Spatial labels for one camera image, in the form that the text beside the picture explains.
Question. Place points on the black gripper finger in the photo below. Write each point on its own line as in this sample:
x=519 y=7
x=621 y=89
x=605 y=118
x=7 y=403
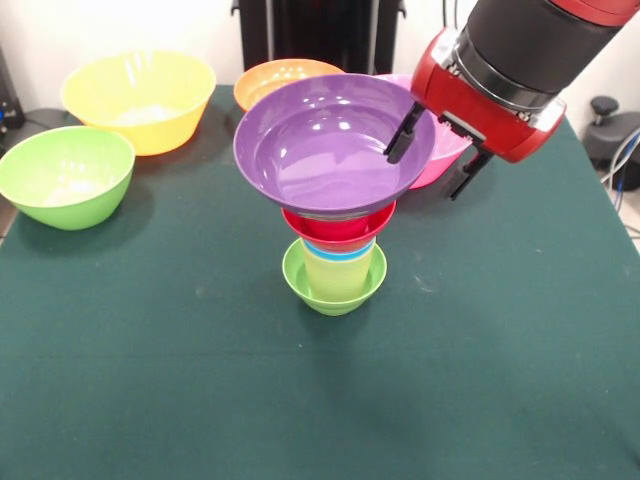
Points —
x=402 y=140
x=465 y=180

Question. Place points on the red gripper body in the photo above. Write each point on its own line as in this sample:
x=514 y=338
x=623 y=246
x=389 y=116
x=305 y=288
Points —
x=470 y=107

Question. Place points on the purple bowl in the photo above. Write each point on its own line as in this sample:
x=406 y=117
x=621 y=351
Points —
x=325 y=150

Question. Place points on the small red bowl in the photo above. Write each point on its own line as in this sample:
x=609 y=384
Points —
x=335 y=241

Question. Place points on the blue cup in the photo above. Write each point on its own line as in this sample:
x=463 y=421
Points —
x=340 y=256

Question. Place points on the yellow cup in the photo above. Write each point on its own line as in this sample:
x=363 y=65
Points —
x=337 y=280

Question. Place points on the small green bowl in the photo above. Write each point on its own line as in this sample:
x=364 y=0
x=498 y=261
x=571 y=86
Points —
x=335 y=306

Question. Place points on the large green bowl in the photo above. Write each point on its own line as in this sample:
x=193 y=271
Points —
x=60 y=180

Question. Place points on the large pink bowl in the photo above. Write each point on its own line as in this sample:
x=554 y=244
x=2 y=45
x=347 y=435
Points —
x=445 y=155

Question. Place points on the orange bowl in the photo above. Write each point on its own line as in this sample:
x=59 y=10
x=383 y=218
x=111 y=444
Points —
x=260 y=82

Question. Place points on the large yellow bowl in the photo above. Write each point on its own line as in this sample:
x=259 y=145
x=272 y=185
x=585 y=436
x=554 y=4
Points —
x=140 y=90

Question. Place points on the dark green tablecloth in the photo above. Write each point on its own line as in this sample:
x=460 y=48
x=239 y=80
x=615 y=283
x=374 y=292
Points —
x=250 y=400

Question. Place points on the black equipment box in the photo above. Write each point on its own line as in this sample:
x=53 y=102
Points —
x=10 y=110

